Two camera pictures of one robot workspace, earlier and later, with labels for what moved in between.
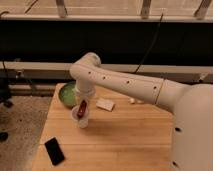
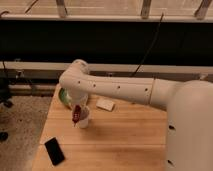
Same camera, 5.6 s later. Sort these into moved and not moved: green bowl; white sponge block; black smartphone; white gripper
Moved: white gripper
Not moved: green bowl; white sponge block; black smartphone
